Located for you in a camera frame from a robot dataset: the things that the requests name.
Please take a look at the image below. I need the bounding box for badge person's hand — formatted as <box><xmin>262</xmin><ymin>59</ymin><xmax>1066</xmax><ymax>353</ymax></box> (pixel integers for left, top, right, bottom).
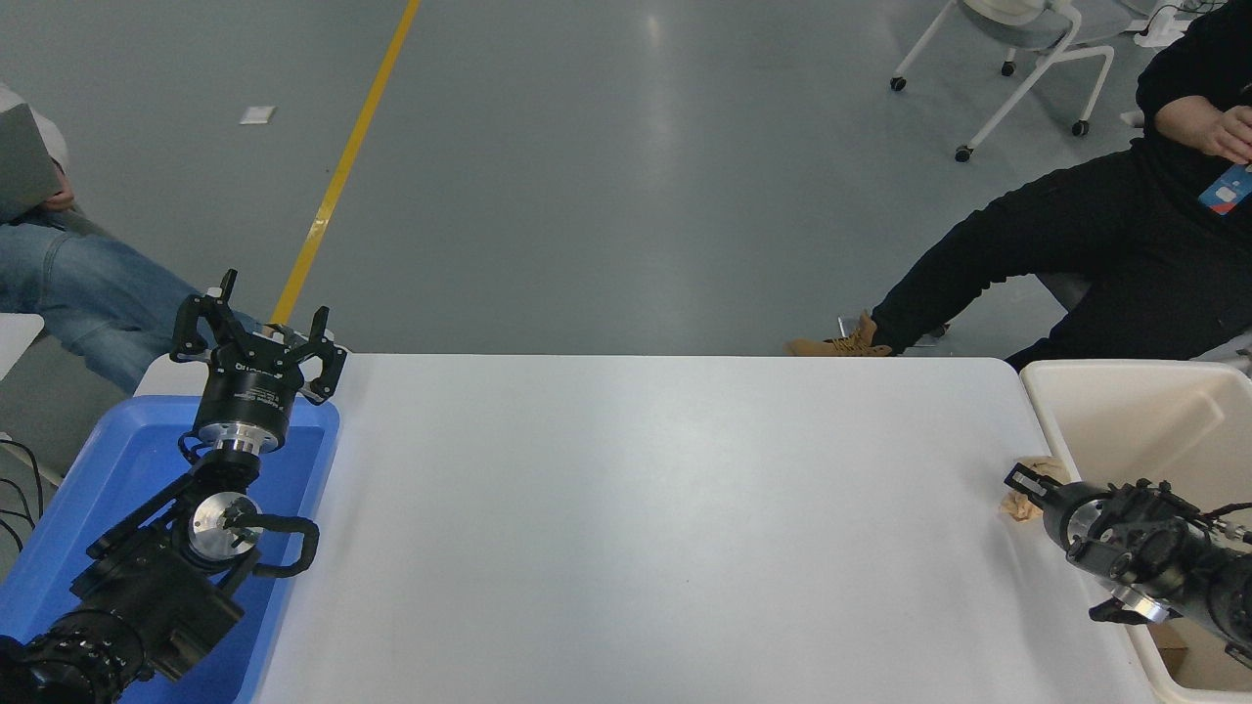
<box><xmin>1198</xmin><ymin>102</ymin><xmax>1252</xmax><ymax>165</ymax></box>

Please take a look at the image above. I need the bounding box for person's hand at laptop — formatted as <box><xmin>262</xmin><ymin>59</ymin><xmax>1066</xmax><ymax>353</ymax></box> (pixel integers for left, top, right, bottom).
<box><xmin>44</xmin><ymin>160</ymin><xmax>79</xmax><ymax>212</ymax></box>

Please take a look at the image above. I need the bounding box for tan paper ball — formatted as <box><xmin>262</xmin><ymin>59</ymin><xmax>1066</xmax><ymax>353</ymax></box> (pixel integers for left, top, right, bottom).
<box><xmin>998</xmin><ymin>457</ymin><xmax>1069</xmax><ymax>524</ymax></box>

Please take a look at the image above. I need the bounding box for black cable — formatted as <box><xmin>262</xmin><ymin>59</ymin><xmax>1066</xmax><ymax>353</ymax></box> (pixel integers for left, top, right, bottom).
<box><xmin>0</xmin><ymin>438</ymin><xmax>46</xmax><ymax>554</ymax></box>

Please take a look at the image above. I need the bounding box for person with grey laptop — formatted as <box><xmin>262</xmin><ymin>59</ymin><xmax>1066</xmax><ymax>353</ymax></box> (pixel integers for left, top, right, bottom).
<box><xmin>0</xmin><ymin>83</ymin><xmax>265</xmax><ymax>392</ymax></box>

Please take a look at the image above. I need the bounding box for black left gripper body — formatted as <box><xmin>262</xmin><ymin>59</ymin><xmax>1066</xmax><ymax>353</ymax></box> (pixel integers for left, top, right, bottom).
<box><xmin>193</xmin><ymin>337</ymin><xmax>305</xmax><ymax>438</ymax></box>

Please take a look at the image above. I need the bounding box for white wheeled chair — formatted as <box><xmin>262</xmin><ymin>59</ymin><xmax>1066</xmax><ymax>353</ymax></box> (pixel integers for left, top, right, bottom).
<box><xmin>888</xmin><ymin>0</ymin><xmax>1118</xmax><ymax>163</ymax></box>

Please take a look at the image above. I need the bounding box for tan work boot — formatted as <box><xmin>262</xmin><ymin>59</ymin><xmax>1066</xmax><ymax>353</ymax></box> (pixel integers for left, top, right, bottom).
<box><xmin>785</xmin><ymin>313</ymin><xmax>896</xmax><ymax>358</ymax></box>

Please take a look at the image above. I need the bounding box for person with blue badge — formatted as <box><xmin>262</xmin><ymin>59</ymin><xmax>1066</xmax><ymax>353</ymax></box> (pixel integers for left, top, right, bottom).
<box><xmin>785</xmin><ymin>0</ymin><xmax>1252</xmax><ymax>374</ymax></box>

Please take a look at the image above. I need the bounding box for large pale plastic bin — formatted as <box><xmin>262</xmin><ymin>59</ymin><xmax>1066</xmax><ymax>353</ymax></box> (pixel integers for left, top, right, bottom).
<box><xmin>1019</xmin><ymin>359</ymin><xmax>1252</xmax><ymax>704</ymax></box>

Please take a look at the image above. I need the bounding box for grey laptop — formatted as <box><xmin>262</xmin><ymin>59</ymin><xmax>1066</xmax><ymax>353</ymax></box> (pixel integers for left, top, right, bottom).
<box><xmin>0</xmin><ymin>103</ymin><xmax>62</xmax><ymax>224</ymax></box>

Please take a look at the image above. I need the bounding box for small white table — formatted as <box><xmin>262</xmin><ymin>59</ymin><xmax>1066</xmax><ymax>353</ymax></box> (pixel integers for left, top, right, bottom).
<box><xmin>0</xmin><ymin>313</ymin><xmax>46</xmax><ymax>380</ymax></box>

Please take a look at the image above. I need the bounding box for white power strip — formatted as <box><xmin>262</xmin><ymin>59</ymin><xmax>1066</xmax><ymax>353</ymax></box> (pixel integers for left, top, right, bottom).
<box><xmin>1125</xmin><ymin>18</ymin><xmax>1192</xmax><ymax>46</ymax></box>

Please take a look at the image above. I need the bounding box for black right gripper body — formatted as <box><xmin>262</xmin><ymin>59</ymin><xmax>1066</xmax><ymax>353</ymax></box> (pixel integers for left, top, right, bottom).
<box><xmin>1041</xmin><ymin>478</ymin><xmax>1112</xmax><ymax>551</ymax></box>

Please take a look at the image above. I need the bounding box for blue plastic tray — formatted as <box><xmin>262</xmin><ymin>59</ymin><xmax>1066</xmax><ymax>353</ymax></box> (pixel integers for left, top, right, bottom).
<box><xmin>0</xmin><ymin>394</ymin><xmax>341</xmax><ymax>704</ymax></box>

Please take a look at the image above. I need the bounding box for blue id badge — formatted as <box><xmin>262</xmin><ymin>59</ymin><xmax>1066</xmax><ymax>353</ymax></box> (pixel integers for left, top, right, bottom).
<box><xmin>1197</xmin><ymin>161</ymin><xmax>1252</xmax><ymax>218</ymax></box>

